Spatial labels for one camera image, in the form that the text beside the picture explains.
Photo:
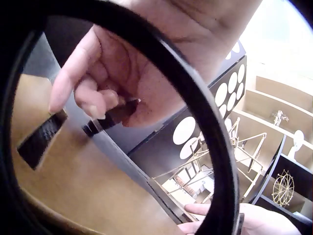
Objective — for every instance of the person's right hand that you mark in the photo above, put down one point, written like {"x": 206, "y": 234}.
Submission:
{"x": 259, "y": 222}

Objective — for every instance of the person's left hand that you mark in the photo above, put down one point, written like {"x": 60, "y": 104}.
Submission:
{"x": 156, "y": 73}

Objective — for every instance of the person's left fingers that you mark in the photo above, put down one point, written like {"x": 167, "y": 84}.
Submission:
{"x": 66, "y": 80}

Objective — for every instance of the person's right fingers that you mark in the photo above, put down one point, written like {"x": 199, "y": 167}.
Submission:
{"x": 196, "y": 209}

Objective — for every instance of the black leather belt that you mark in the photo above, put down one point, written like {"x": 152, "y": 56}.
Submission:
{"x": 220, "y": 146}

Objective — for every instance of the black box with white circles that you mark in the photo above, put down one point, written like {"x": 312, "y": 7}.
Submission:
{"x": 159, "y": 149}

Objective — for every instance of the wooden display shelf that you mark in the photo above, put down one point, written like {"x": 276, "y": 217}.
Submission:
{"x": 273, "y": 98}

